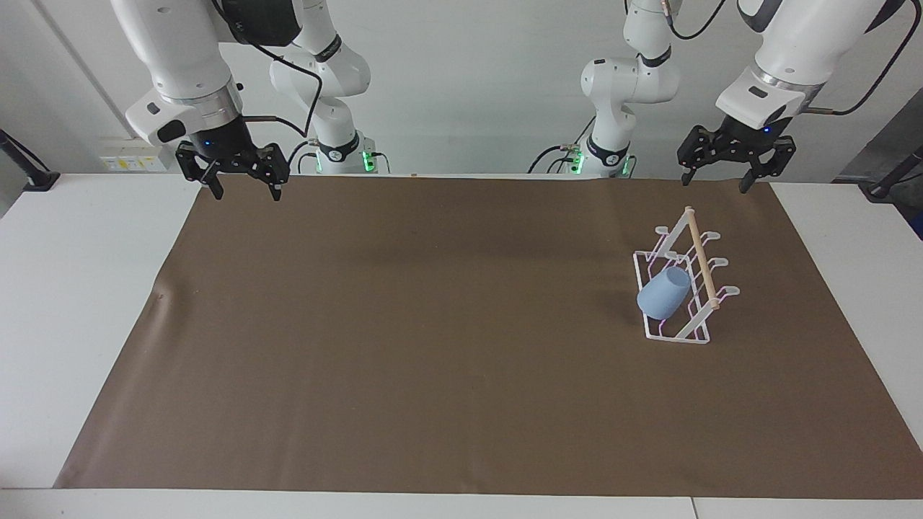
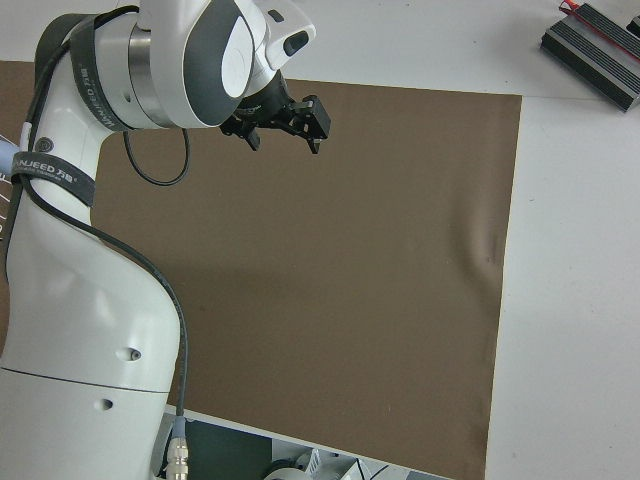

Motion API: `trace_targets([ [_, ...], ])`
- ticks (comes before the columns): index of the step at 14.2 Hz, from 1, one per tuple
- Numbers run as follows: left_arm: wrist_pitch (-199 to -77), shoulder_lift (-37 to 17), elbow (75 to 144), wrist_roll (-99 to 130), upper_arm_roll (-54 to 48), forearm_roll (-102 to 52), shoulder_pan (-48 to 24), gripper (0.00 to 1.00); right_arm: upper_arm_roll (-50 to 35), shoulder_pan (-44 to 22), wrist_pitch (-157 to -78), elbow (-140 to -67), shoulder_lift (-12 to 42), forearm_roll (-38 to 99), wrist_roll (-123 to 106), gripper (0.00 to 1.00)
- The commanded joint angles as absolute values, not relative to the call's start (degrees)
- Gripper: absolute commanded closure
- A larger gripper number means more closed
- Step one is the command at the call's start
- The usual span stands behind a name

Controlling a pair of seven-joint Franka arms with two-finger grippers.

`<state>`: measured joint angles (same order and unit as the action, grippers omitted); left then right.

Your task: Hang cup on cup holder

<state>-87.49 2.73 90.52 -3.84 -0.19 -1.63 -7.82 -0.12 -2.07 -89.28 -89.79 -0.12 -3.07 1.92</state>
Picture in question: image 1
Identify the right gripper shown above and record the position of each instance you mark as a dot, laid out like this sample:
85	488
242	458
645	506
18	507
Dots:
223	144

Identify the light blue cup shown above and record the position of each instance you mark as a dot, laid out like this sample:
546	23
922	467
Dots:
663	294

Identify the white wall socket strip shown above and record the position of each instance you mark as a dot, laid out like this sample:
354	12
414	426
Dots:
133	160

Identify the black stand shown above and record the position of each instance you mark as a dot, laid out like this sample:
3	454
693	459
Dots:
29	173
890	179

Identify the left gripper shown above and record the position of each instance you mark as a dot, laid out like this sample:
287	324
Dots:
750	140

